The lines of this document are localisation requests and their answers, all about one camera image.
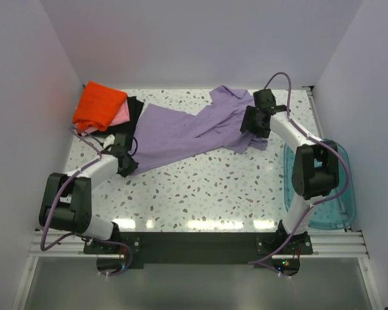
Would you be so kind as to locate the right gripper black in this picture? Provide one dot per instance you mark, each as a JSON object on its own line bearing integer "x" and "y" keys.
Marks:
{"x": 247, "y": 123}

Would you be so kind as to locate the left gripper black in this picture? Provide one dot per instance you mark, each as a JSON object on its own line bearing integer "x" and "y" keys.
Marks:
{"x": 132, "y": 166}

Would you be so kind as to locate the lilac polo shirt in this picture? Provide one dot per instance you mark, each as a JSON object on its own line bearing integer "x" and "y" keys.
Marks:
{"x": 166, "y": 136}

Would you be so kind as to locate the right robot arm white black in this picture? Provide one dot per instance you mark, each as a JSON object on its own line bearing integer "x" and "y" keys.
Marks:
{"x": 315, "y": 172}

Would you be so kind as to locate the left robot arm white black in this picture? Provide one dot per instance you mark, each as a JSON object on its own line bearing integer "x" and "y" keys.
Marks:
{"x": 67, "y": 200}

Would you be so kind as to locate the folded pink t shirt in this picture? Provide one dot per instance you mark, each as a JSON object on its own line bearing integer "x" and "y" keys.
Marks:
{"x": 122, "y": 116}

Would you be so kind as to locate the folded black t shirt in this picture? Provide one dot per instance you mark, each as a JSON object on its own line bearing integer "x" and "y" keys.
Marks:
{"x": 135, "y": 109}

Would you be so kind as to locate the folded orange t shirt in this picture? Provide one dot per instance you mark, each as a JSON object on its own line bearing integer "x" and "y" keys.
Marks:
{"x": 97, "y": 106}

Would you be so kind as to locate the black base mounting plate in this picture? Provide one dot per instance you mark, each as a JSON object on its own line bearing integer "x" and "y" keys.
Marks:
{"x": 198, "y": 248}

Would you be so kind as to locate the teal plastic basket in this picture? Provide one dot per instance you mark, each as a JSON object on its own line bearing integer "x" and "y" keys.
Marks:
{"x": 336, "y": 214}

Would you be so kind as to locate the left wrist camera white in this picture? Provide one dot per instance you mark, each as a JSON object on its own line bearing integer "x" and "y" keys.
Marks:
{"x": 109, "y": 140}

